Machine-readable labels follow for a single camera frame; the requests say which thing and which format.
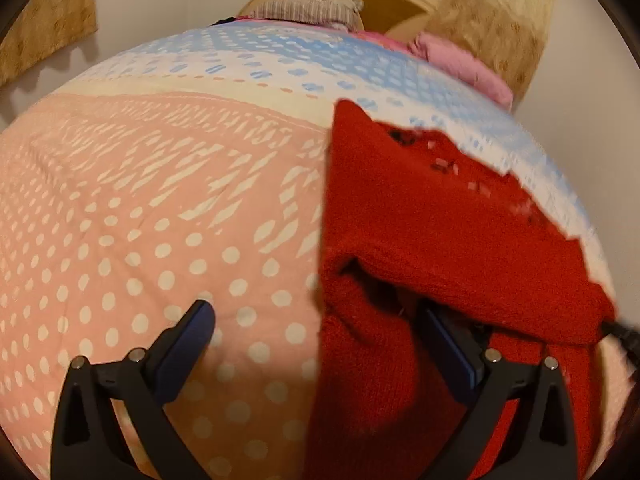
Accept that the striped grey pillow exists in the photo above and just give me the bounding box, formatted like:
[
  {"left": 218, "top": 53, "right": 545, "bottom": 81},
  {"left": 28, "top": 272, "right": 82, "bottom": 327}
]
[{"left": 243, "top": 0, "right": 363, "bottom": 32}]

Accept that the beige curtain on left wall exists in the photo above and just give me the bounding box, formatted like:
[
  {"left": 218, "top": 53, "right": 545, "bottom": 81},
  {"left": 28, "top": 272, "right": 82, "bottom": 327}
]
[{"left": 1, "top": 0, "right": 98, "bottom": 84}]

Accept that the red knitted sweater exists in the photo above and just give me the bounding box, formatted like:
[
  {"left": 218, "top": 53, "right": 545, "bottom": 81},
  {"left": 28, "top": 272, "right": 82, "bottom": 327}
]
[{"left": 303, "top": 100, "right": 615, "bottom": 479}]

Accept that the pink pillow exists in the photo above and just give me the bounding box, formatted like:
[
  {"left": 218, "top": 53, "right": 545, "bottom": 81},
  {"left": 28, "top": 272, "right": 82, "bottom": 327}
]
[{"left": 408, "top": 32, "right": 513, "bottom": 112}]

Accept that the pink blue dotted bed cover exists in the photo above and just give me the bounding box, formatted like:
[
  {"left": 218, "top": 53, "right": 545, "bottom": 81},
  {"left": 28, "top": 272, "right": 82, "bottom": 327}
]
[{"left": 1, "top": 21, "right": 628, "bottom": 479}]

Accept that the beige curtain by headboard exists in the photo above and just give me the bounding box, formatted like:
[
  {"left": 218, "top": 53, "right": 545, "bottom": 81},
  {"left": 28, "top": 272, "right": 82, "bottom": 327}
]
[{"left": 425, "top": 0, "right": 558, "bottom": 102}]

